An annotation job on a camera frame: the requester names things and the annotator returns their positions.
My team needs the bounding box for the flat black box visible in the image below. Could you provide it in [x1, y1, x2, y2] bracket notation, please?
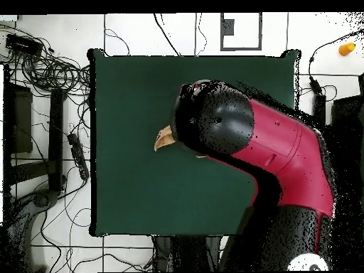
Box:
[4, 33, 44, 56]

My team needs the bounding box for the coiled black cable bundle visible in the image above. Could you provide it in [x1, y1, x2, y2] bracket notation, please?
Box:
[0, 25, 92, 96]

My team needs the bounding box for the orange plastic cup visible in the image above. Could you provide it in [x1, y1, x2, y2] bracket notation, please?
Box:
[338, 41, 357, 57]

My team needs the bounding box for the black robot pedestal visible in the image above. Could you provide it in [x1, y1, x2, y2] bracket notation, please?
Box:
[153, 235, 223, 272]

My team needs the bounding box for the grey rectangular floor frame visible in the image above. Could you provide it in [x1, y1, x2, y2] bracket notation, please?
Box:
[220, 12, 263, 52]

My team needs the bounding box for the orange terry towel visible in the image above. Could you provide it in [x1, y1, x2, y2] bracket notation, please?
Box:
[153, 124, 208, 159]

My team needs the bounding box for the black metal frame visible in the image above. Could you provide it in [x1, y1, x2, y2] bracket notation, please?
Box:
[311, 73, 364, 197]
[2, 65, 68, 194]

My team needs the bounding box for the long black power strip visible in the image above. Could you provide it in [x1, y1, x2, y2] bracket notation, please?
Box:
[67, 133, 90, 181]

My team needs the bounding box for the dark green tablecloth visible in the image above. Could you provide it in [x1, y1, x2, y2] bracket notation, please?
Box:
[87, 47, 302, 237]

